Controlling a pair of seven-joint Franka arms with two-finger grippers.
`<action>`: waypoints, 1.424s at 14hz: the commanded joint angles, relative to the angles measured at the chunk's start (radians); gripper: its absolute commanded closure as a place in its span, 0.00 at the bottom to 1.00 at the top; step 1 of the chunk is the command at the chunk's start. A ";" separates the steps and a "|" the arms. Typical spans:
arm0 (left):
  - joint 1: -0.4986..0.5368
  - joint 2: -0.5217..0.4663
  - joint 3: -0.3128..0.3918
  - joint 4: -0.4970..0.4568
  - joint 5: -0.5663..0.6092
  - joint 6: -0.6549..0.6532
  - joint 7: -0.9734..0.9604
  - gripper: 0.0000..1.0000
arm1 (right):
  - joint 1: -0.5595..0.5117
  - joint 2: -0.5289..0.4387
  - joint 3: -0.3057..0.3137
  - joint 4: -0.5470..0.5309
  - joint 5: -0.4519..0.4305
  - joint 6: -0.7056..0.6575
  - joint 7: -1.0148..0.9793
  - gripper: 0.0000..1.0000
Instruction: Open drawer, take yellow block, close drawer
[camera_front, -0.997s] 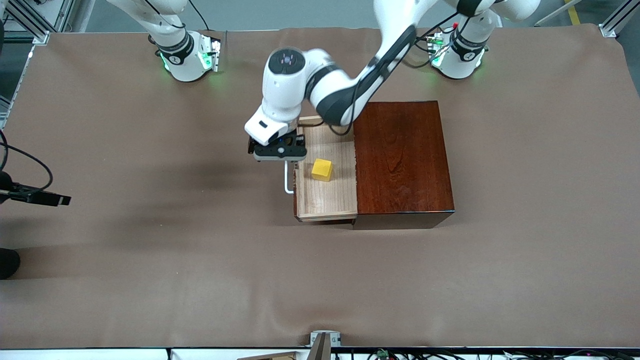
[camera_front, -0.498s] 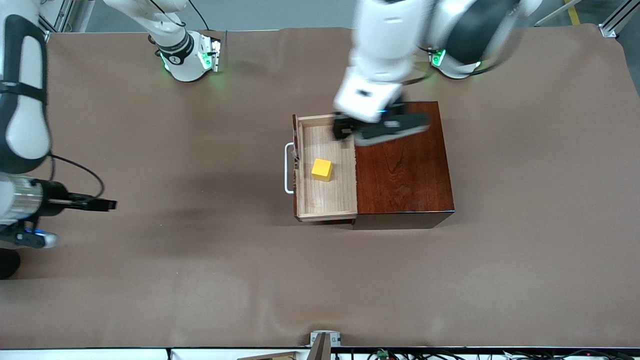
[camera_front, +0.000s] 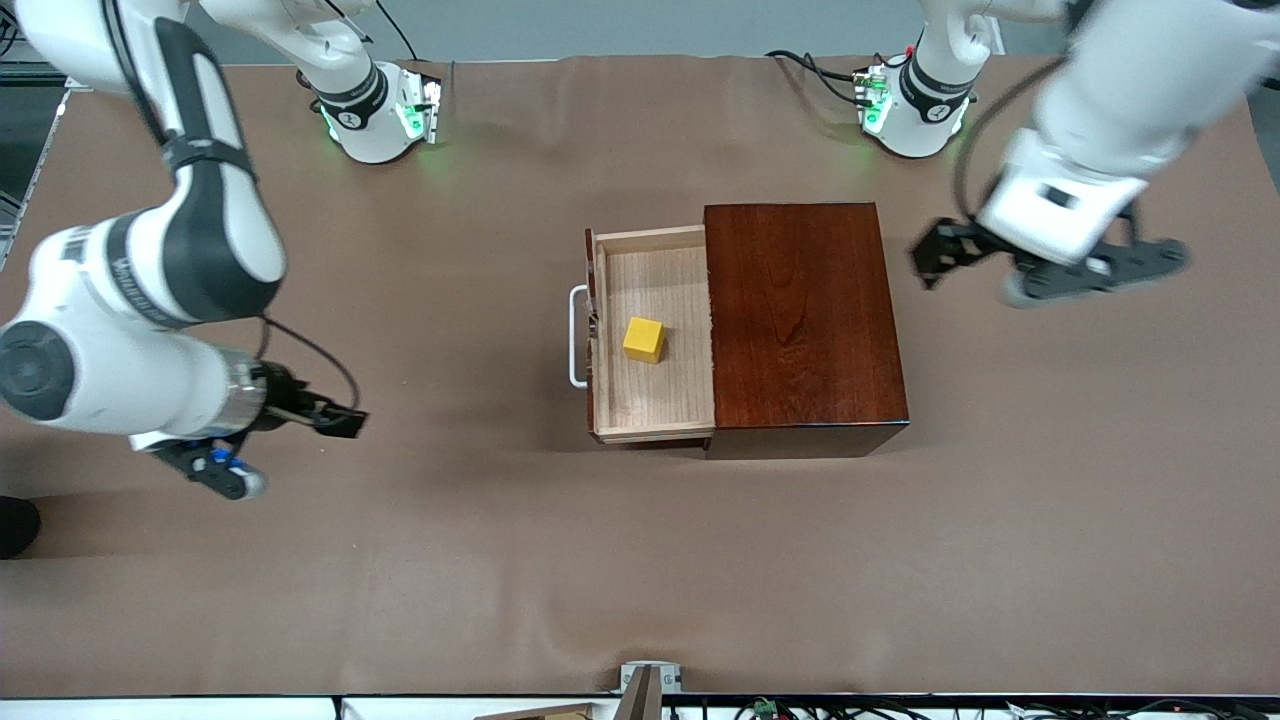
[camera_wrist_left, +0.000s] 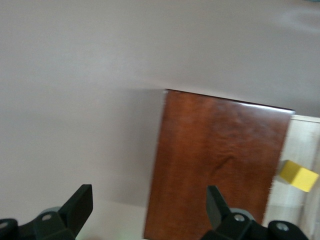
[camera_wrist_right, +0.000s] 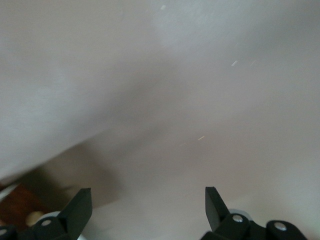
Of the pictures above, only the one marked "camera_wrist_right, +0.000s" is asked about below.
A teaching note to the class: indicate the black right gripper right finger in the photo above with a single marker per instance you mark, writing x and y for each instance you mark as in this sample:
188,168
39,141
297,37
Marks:
215,212

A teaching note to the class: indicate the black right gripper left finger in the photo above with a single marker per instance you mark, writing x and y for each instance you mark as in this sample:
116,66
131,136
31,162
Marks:
75,215

